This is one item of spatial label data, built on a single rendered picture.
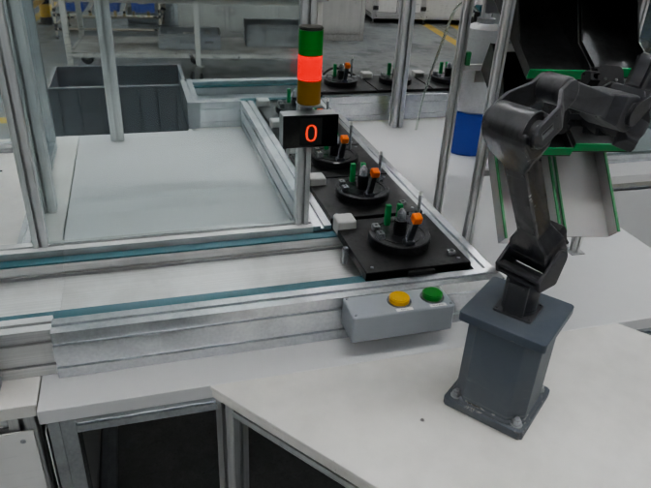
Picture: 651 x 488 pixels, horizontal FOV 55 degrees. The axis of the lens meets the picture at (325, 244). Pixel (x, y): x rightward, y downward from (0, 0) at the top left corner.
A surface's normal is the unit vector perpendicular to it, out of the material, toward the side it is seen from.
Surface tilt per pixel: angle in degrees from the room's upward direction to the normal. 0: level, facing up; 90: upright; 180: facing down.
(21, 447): 90
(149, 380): 0
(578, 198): 45
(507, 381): 90
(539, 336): 0
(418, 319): 90
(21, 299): 0
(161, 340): 90
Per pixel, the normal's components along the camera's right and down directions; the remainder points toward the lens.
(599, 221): 0.11, -0.27
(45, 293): 0.05, -0.87
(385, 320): 0.28, 0.47
